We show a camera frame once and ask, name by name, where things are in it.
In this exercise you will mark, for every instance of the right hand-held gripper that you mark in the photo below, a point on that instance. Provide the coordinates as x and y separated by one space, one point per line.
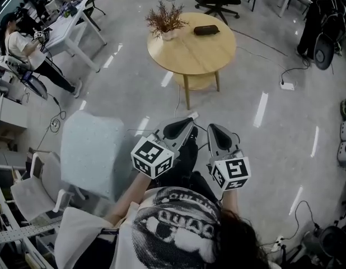
234 169

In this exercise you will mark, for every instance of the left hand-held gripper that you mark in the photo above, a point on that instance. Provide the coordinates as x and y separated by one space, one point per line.
152 157

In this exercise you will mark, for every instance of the black pouch case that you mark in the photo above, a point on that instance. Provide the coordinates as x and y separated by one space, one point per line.
206 30

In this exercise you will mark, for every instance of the person's left forearm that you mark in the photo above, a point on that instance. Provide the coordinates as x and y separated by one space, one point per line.
131 197

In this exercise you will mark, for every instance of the person's right forearm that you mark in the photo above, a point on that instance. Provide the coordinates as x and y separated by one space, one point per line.
229 202

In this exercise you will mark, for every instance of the white power strip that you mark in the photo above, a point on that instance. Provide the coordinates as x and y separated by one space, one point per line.
54 124
192 115
287 86

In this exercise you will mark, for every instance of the person's black trousers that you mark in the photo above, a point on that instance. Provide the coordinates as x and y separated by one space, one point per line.
189 161

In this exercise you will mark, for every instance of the round wooden side table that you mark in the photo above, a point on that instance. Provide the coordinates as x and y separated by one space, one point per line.
195 55

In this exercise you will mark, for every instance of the light blue armchair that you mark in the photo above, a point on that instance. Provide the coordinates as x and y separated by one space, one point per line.
90 153

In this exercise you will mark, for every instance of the white vase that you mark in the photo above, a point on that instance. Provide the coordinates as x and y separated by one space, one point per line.
169 35

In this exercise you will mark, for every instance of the person's white printed shirt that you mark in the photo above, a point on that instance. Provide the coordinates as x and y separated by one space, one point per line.
173 234

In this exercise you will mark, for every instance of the dried orange plant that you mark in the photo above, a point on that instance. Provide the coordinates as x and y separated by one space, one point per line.
166 18

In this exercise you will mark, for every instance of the white chair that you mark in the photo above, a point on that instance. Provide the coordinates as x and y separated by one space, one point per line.
35 195

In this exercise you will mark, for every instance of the perforated metal rail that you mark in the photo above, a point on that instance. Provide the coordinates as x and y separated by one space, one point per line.
24 231

